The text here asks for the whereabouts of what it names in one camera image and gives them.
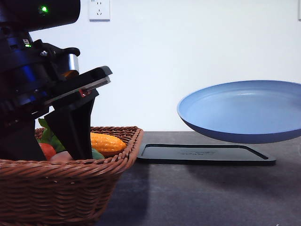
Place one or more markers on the dark green plastic tray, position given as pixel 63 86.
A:
pixel 201 154

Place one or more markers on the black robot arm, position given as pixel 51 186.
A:
pixel 18 18

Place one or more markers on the brown wicker basket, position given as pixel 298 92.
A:
pixel 70 192

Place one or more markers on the light blue round plate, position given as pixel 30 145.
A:
pixel 261 111

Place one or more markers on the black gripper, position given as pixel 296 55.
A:
pixel 30 84

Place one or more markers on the green toy leafy vegetable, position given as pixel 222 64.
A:
pixel 49 137

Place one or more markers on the white wall power socket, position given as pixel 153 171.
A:
pixel 99 10

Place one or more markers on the brown egg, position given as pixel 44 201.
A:
pixel 61 156

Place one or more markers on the yellow toy corn cob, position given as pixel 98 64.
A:
pixel 106 143

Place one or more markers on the red toy tomato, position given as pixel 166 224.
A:
pixel 48 150

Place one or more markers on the green toy cucumber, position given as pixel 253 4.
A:
pixel 96 155

